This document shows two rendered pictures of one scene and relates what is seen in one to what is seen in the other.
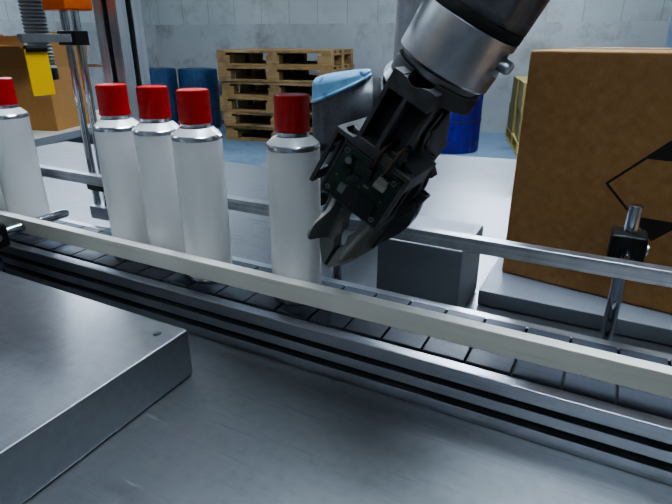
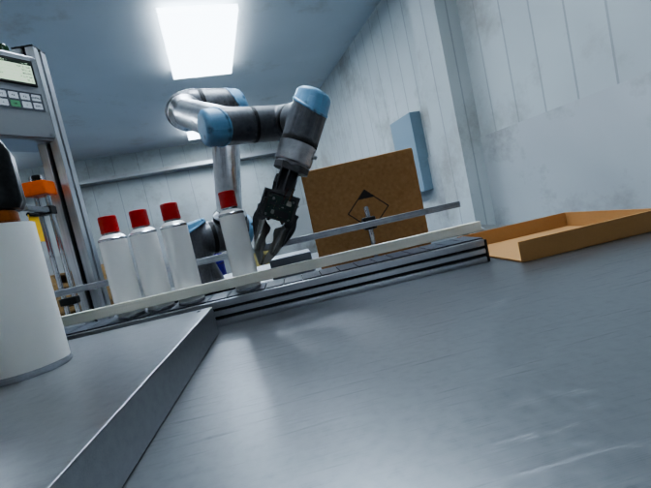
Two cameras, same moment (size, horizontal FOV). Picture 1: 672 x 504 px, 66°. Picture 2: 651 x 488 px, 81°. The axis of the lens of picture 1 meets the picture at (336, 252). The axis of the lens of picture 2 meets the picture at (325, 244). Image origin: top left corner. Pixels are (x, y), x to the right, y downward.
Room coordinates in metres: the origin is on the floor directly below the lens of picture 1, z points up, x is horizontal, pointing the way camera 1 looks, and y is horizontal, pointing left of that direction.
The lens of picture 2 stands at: (-0.26, 0.31, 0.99)
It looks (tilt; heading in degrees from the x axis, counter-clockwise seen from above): 4 degrees down; 327
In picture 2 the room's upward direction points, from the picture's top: 12 degrees counter-clockwise
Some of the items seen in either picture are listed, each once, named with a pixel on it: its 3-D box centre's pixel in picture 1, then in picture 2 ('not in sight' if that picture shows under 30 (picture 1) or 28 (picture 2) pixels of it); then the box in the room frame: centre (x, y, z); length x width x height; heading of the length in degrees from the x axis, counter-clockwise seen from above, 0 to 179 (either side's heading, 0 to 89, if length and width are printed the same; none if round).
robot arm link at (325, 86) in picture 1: (344, 105); (194, 240); (1.06, -0.02, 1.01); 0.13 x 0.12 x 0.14; 88
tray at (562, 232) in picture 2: not in sight; (547, 232); (0.19, -0.55, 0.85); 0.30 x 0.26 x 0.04; 62
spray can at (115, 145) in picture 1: (124, 174); (119, 266); (0.61, 0.25, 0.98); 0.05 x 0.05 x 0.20
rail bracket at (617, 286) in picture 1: (618, 298); (375, 240); (0.42, -0.26, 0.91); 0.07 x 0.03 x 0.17; 152
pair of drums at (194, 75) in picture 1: (179, 97); not in sight; (7.29, 2.11, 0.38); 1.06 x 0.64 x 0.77; 73
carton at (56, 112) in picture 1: (33, 79); not in sight; (2.33, 1.29, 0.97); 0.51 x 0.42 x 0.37; 169
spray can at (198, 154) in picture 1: (202, 188); (180, 253); (0.55, 0.14, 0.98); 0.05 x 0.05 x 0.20
